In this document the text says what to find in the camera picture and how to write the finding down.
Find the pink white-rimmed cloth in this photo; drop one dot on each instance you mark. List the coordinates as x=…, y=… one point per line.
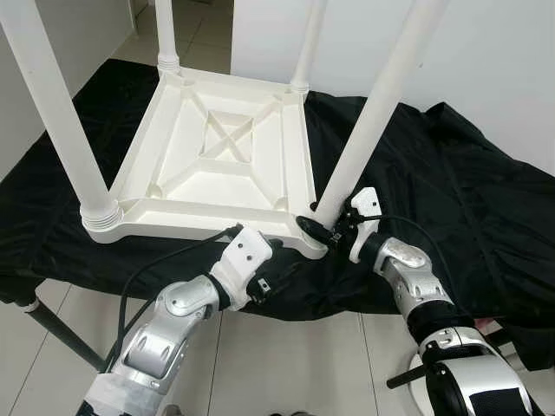
x=490, y=327

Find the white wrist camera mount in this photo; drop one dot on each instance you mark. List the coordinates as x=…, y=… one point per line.
x=366, y=204
x=243, y=251

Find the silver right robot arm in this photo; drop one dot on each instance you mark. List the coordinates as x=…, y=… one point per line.
x=408, y=260

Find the black cloth cover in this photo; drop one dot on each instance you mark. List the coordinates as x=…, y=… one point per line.
x=468, y=199

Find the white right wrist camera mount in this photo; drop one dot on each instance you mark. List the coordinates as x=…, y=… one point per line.
x=366, y=204

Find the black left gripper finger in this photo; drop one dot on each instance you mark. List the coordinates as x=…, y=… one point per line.
x=277, y=243

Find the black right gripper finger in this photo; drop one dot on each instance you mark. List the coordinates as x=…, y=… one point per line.
x=312, y=227

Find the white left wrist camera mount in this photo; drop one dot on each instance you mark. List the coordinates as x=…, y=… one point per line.
x=243, y=251

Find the white plastic table top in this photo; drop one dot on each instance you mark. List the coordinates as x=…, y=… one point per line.
x=186, y=130

